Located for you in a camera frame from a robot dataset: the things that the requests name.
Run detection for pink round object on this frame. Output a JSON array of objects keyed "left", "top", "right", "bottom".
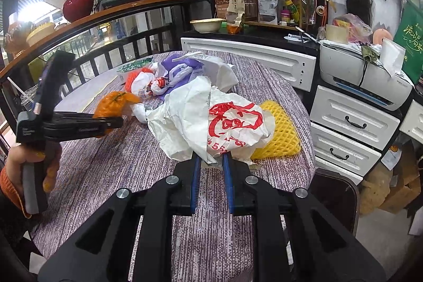
[{"left": 372, "top": 27, "right": 394, "bottom": 43}]

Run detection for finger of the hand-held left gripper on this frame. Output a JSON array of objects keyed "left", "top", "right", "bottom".
[
  {"left": 53, "top": 111, "right": 111, "bottom": 123},
  {"left": 43, "top": 118, "right": 124, "bottom": 140}
]

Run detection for beige printed paper bag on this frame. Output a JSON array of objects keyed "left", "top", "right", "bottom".
[{"left": 226, "top": 0, "right": 246, "bottom": 25}]

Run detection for black railing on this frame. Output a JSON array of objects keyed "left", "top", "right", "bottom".
[{"left": 0, "top": 3, "right": 186, "bottom": 137}]

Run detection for person's left hand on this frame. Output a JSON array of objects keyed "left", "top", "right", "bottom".
[{"left": 6, "top": 143, "right": 62, "bottom": 193}]

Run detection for plain white plastic bag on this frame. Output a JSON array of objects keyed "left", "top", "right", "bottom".
[{"left": 195, "top": 52, "right": 239, "bottom": 94}]

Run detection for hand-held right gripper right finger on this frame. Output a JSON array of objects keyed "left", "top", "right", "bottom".
[{"left": 222, "top": 151, "right": 387, "bottom": 282}]

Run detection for purple plastic bag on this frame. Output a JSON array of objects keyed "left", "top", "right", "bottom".
[{"left": 155, "top": 57, "right": 206, "bottom": 101}]

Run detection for yellow bottle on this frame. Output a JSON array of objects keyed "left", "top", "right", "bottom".
[{"left": 286, "top": 0, "right": 301, "bottom": 24}]

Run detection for cardboard boxes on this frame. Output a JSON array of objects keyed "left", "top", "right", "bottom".
[{"left": 358, "top": 140, "right": 423, "bottom": 216}]

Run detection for clear plastic cup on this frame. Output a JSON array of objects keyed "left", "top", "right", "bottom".
[{"left": 20, "top": 85, "right": 37, "bottom": 111}]

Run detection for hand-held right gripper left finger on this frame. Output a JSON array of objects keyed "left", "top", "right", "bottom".
[{"left": 38, "top": 153, "right": 202, "bottom": 282}]

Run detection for yellow foam fruit net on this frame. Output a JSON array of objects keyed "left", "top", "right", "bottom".
[{"left": 249, "top": 100, "right": 302, "bottom": 160}]

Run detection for white labelled pouch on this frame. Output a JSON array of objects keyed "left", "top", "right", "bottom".
[{"left": 257, "top": 0, "right": 280, "bottom": 25}]

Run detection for cream enamel bowl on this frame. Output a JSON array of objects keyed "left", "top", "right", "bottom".
[{"left": 190, "top": 19, "right": 226, "bottom": 34}]

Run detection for green packet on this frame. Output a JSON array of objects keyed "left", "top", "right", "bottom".
[{"left": 116, "top": 59, "right": 154, "bottom": 74}]

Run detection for curved wooden ledge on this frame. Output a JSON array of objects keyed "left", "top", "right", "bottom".
[{"left": 0, "top": 0, "right": 215, "bottom": 81}]

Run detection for white printer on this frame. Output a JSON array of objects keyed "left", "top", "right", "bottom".
[{"left": 319, "top": 39, "right": 416, "bottom": 112}]

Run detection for white cabinet panel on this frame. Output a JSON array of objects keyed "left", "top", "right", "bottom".
[{"left": 180, "top": 37, "right": 320, "bottom": 93}]

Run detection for yellow round container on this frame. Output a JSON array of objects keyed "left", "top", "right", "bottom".
[{"left": 26, "top": 22, "right": 56, "bottom": 47}]

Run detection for orange net bag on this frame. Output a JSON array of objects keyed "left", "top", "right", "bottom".
[{"left": 125, "top": 67, "right": 149, "bottom": 93}]

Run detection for white drawer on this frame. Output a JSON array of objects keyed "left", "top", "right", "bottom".
[
  {"left": 310, "top": 85, "right": 401, "bottom": 151},
  {"left": 310, "top": 123, "right": 383, "bottom": 177},
  {"left": 399, "top": 100, "right": 423, "bottom": 144}
]

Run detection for black chair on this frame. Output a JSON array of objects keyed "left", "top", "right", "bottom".
[{"left": 307, "top": 168, "right": 361, "bottom": 236}]

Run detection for red white snack wrapper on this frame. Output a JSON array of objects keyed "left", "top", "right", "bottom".
[{"left": 146, "top": 76, "right": 171, "bottom": 95}]

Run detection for purple streaked tablecloth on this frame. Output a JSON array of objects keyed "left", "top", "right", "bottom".
[{"left": 31, "top": 51, "right": 316, "bottom": 282}]

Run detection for pink plastic bag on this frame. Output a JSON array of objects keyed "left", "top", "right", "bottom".
[{"left": 333, "top": 14, "right": 373, "bottom": 44}]

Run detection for green tote bag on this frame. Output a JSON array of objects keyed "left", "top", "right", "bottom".
[{"left": 393, "top": 0, "right": 423, "bottom": 75}]

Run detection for white red-printed plastic bag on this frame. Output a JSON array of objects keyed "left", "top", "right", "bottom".
[{"left": 146, "top": 75, "right": 277, "bottom": 168}]

